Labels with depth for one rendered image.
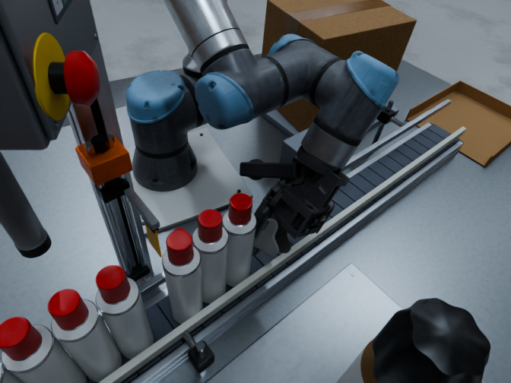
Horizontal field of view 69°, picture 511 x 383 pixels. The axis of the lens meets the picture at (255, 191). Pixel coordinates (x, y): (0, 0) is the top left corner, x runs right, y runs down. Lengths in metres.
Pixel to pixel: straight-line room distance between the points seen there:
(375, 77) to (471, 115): 0.89
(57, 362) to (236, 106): 0.37
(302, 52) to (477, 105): 0.96
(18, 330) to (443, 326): 0.41
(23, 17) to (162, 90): 0.50
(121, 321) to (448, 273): 0.65
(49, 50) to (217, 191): 0.61
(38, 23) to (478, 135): 1.18
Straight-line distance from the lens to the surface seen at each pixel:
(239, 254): 0.58
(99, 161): 0.43
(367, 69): 0.52
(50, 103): 0.30
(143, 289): 0.59
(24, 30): 0.28
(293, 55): 0.56
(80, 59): 0.29
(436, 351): 0.36
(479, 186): 1.12
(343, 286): 0.71
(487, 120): 1.39
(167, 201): 0.85
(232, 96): 0.48
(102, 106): 0.47
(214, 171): 0.91
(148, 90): 0.77
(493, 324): 0.87
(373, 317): 0.70
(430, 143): 1.09
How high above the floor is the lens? 1.48
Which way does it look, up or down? 47 degrees down
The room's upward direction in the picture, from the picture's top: 7 degrees clockwise
